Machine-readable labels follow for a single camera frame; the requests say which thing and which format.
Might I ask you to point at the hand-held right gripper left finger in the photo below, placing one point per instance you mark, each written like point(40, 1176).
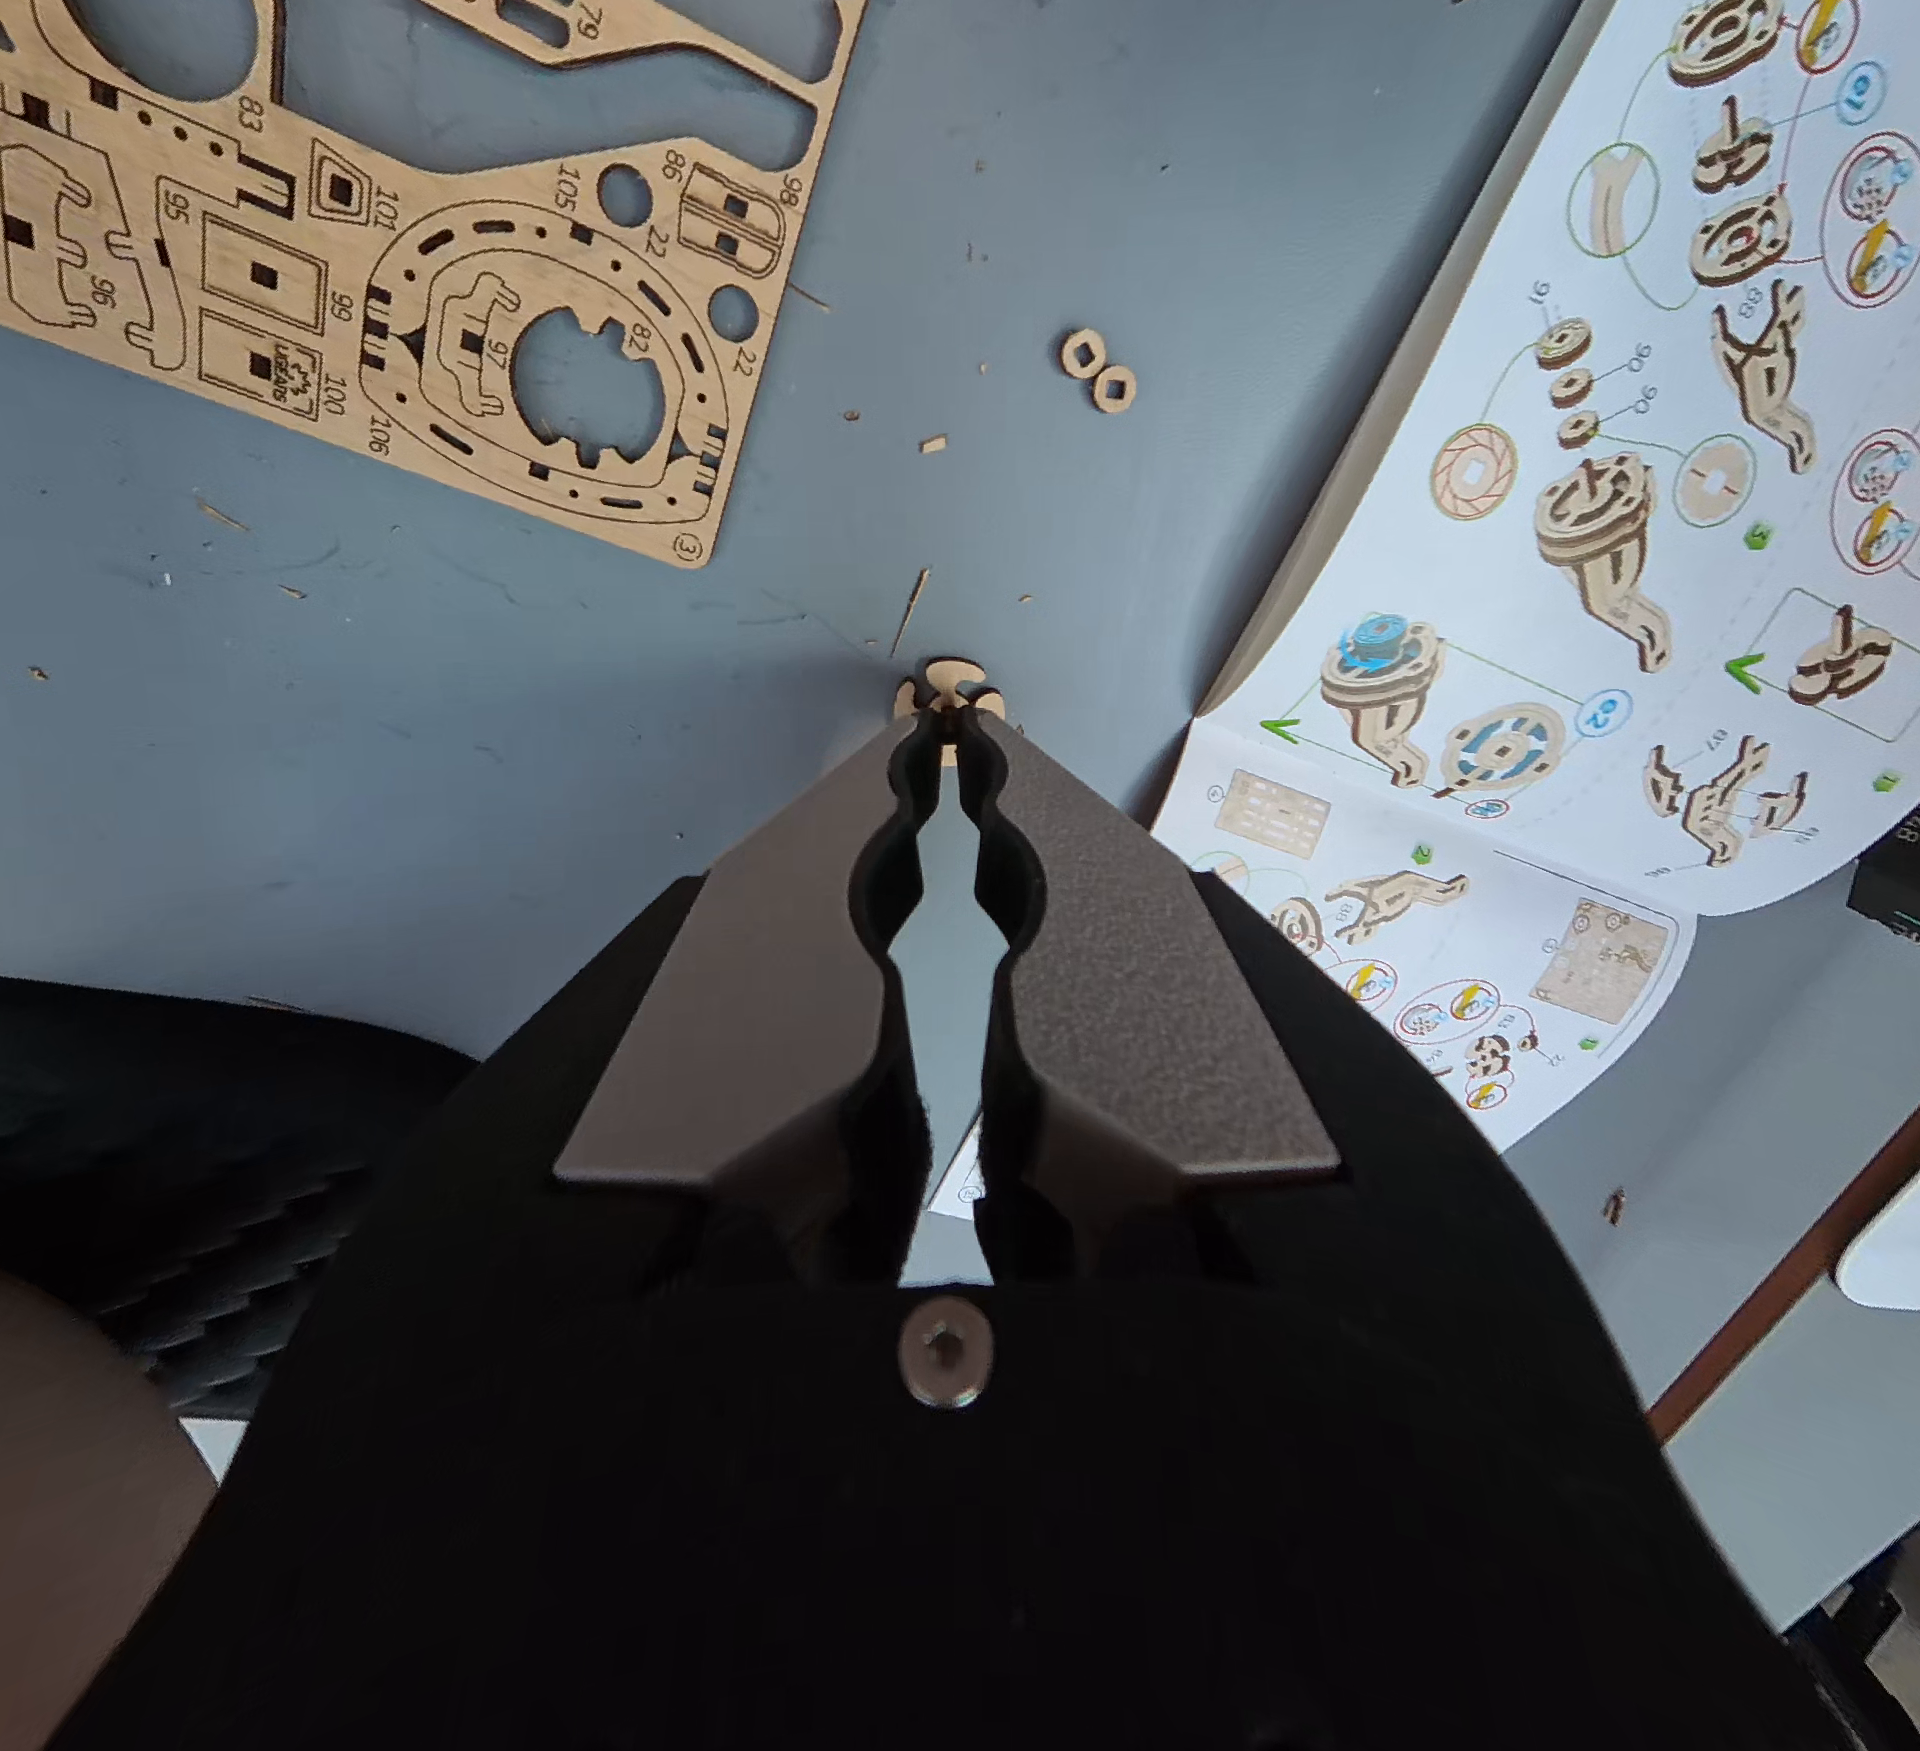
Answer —
point(735, 1001)

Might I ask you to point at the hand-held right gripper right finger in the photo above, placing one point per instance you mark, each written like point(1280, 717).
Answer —
point(1156, 1001)

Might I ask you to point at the slotted round wooden part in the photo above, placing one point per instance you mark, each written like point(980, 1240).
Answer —
point(943, 682)

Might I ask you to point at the black model kit box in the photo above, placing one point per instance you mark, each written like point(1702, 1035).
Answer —
point(1892, 882)

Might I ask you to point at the laser-cut wooden parts sheet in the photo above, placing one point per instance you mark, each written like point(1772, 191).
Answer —
point(376, 252)

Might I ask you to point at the thin wood sliver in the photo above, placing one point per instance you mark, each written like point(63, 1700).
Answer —
point(909, 613)

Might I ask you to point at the white instruction booklet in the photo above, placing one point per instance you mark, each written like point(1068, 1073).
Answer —
point(1576, 582)

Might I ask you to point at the white plastic object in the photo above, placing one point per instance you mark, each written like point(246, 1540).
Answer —
point(1881, 1249)

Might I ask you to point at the person's brown trousers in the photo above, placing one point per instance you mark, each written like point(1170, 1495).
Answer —
point(74, 1557)

